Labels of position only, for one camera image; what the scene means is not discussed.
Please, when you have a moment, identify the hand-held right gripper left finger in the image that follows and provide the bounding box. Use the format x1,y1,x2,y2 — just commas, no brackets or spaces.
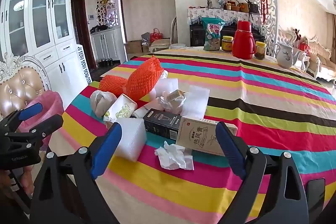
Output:
29,122,123,224

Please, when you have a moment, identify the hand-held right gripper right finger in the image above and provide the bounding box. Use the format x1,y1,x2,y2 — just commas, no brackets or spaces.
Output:
215,121,310,224

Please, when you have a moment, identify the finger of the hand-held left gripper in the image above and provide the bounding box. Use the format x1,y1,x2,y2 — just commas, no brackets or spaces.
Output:
5,114,64,146
0,103,43,132

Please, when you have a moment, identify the pink trash bag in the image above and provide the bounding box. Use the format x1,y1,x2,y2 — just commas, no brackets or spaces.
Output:
17,91,65,146

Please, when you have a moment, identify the person's left hand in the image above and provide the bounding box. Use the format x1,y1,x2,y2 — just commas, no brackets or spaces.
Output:
0,168,35,199

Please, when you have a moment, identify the white foam block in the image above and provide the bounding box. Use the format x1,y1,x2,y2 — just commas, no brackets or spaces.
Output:
112,118,147,163

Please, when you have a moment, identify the tufted beige white chair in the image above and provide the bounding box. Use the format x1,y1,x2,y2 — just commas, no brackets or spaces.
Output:
0,53,53,119

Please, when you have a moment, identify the beige medicine box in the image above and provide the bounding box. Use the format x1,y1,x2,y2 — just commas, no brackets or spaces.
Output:
175,115,238,157

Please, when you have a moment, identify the white packet with gold print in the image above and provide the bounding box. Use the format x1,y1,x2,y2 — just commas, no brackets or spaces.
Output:
103,94,138,123

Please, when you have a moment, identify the striped colourful tablecloth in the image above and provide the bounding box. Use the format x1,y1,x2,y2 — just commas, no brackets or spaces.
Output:
49,46,336,224

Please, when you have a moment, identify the grey crumpled plastic bag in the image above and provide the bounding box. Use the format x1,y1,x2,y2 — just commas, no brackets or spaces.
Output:
90,90,118,118

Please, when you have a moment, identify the white printed paper roll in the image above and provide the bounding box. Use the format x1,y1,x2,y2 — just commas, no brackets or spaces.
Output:
131,105,151,118

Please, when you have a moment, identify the crumpled white tissue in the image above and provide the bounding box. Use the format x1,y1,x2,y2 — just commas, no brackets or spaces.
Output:
154,140,195,171

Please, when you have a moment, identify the white foam sheet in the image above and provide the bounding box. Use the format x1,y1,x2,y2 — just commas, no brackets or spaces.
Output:
181,85,210,119

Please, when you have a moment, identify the black carton box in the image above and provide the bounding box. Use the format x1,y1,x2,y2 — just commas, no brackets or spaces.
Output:
143,108,183,140

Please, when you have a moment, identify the small orange foam net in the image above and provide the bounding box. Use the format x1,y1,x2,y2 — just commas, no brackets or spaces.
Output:
99,75,129,97

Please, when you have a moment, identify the white patterned standing appliance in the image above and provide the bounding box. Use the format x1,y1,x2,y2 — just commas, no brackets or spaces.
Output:
77,44,91,85

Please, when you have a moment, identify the crumpled clear plastic wrap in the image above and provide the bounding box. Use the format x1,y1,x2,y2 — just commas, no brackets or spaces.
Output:
157,90,188,116

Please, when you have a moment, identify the small beige box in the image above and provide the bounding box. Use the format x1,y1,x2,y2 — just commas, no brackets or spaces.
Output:
168,89,185,102

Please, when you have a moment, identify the large orange foam net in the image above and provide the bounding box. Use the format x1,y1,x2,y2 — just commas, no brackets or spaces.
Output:
125,55,165,102

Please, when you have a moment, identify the white foam piece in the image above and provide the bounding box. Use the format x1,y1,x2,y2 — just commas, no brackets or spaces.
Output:
154,78,180,95

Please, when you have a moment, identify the white glass-door cabinet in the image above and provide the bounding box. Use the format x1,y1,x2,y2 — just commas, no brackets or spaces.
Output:
0,0,89,89

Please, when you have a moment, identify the dark wooden door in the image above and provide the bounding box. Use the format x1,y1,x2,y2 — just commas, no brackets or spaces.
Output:
71,0,93,70

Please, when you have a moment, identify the white shoe cabinet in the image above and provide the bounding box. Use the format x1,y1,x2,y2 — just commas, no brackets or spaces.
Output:
91,27,127,62

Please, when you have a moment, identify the small yellow-lid jar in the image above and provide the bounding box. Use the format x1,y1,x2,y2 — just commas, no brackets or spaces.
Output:
254,41,267,60

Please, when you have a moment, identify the large yellow-lid jar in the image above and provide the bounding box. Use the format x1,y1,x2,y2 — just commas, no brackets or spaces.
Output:
221,35,234,53

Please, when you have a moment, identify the cardboard box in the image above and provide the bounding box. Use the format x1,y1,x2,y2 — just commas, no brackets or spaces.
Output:
125,40,144,55

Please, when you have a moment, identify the red thermos jug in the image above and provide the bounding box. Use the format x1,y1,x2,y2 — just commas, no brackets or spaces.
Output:
232,20,257,60

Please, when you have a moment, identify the white ceramic pitcher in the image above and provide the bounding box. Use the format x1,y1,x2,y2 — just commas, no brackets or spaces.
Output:
273,43,295,69

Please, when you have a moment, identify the teal snack bag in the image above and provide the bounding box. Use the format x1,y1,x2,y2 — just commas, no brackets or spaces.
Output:
201,17,226,51

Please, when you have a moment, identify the cushioned stool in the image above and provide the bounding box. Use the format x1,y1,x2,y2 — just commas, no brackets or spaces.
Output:
149,39,173,53

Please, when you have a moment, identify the dark upright piano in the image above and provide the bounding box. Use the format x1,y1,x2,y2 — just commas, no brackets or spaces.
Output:
189,21,265,47

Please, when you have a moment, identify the red gift bag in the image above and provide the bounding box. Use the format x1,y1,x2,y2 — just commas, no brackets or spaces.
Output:
150,28,163,43

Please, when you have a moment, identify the white carved sofa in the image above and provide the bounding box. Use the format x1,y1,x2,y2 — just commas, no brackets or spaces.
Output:
278,26,336,83

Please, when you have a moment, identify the floral lace cloth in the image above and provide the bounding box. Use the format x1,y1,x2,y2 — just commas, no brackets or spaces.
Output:
186,7,263,31

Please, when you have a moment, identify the brown handbag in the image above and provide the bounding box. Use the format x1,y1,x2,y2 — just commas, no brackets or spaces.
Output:
227,0,249,13

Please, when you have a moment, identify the black handbag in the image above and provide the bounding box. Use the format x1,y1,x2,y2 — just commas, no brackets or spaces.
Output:
244,0,260,14

